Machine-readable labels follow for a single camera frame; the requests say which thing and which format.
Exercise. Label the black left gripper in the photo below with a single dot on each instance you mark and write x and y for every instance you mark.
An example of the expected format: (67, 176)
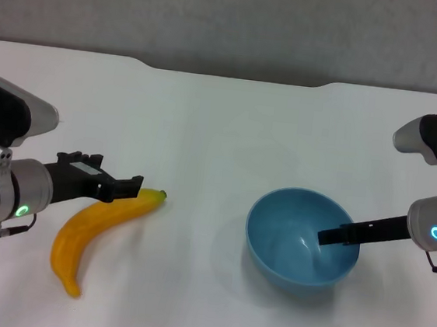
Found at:
(76, 180)

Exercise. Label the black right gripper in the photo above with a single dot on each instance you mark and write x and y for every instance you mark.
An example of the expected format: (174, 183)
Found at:
(389, 230)

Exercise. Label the blue bowl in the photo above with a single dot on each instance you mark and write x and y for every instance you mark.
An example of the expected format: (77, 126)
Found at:
(284, 240)

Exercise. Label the yellow banana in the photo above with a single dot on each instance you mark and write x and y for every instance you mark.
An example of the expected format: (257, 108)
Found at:
(78, 231)

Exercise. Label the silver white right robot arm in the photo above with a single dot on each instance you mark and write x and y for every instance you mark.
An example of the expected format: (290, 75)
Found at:
(431, 221)

